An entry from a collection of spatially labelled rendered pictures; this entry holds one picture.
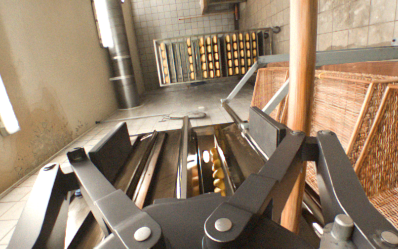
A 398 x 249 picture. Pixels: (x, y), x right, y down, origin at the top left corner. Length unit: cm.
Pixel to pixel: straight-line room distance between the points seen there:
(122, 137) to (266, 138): 13
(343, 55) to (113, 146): 75
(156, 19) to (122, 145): 524
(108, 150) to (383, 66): 99
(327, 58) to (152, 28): 487
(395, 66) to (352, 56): 21
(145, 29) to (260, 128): 527
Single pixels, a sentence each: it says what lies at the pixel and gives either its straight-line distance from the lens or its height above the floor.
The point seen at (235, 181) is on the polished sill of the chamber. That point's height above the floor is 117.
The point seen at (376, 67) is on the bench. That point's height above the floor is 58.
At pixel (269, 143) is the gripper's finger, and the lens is 17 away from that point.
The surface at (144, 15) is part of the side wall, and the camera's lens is 547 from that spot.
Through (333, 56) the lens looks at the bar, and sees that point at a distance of 79.
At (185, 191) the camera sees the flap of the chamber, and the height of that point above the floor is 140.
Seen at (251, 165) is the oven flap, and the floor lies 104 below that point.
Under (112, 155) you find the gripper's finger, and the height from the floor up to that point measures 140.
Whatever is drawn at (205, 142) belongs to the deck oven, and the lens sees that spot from 191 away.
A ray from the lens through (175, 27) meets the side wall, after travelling 532.
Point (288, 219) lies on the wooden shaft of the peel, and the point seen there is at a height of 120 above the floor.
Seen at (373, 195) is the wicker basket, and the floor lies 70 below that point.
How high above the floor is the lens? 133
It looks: 1 degrees down
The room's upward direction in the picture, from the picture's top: 97 degrees counter-clockwise
